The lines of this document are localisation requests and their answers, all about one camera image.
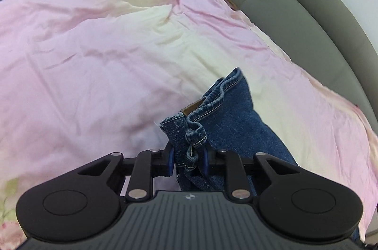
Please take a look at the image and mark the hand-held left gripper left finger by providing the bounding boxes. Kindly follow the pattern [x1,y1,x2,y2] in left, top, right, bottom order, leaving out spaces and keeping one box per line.
[77,140,175,200]

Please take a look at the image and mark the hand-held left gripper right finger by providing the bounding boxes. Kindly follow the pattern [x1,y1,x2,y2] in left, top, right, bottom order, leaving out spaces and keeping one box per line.
[202,147,299,200]

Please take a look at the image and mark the blue denim pants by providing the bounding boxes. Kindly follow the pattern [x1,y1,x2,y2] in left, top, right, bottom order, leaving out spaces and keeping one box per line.
[159,67,299,195]

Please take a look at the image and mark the pink and cream blanket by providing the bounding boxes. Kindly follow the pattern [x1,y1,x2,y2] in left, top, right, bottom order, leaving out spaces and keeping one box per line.
[0,0,378,250]

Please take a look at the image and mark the grey upholstered headboard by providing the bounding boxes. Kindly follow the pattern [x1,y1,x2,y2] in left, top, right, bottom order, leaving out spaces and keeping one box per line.
[203,0,378,134]

